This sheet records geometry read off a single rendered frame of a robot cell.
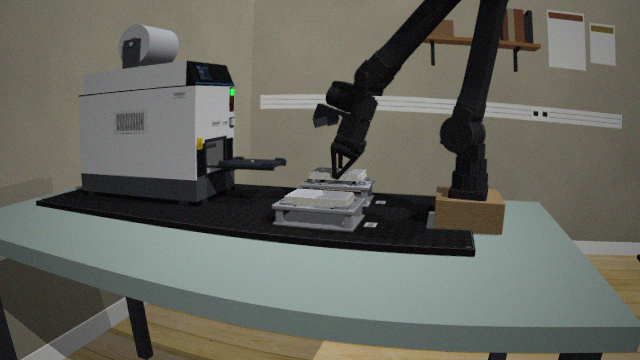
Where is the grey roll on dark bracket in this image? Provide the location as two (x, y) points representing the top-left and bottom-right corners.
(118, 24), (179, 66)

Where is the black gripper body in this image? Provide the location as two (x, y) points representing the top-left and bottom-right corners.
(332, 117), (371, 153)

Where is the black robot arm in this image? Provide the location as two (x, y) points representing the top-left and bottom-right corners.
(313, 0), (509, 201)

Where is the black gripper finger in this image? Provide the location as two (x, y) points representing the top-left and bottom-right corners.
(331, 145), (359, 180)
(338, 144), (364, 168)

